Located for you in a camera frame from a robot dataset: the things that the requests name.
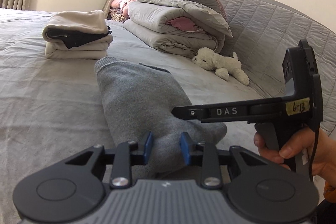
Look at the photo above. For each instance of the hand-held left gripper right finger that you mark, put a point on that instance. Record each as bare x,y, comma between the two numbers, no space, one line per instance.
185,148

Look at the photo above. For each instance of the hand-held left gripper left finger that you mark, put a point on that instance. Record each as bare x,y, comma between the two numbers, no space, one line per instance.
149,146

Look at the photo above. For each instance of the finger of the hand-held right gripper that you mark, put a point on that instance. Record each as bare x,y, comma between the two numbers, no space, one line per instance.
189,112

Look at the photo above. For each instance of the grey knit cat-print sweater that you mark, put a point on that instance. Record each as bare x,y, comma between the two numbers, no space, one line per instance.
136,98

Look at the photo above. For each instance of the pile of pink clothes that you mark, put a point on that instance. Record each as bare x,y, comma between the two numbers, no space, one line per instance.
118,3

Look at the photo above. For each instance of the person's right hand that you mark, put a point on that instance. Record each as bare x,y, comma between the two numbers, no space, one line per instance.
325,153

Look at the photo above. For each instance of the white plush dog toy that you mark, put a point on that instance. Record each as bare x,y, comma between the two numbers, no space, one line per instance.
212,60

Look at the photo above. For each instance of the grey quilted headboard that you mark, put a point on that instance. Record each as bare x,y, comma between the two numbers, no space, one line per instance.
262,24

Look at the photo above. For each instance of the folded grey duvet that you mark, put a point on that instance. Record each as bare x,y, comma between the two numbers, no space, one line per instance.
157,16

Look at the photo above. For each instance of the person's orange clothing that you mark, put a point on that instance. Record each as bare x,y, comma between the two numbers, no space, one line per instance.
330,191

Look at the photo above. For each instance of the folded white garment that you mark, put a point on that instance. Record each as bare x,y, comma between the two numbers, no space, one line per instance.
78,52

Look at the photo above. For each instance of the folded black garment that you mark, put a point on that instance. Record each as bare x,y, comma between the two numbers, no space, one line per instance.
76,40

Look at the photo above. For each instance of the folded cream sweatshirt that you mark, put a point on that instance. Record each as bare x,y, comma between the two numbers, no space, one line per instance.
76,20

